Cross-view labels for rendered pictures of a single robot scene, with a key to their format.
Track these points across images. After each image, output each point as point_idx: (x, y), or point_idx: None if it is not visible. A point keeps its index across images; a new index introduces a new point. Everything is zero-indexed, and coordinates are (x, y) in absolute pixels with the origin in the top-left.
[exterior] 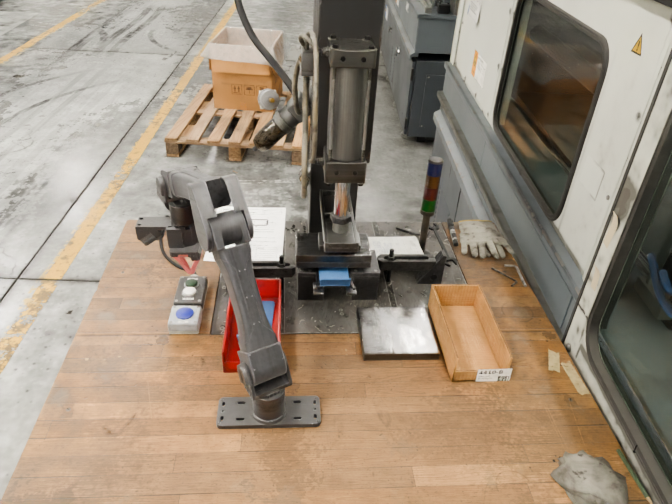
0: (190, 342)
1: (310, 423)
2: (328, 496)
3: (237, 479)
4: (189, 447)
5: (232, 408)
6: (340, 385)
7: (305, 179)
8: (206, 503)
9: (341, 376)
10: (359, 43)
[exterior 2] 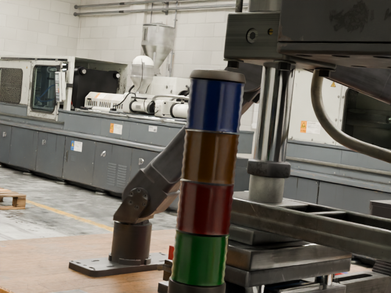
0: None
1: (77, 260)
2: (13, 248)
3: (100, 246)
4: (163, 251)
5: (164, 258)
6: (81, 286)
7: (312, 76)
8: (107, 240)
9: (89, 290)
10: None
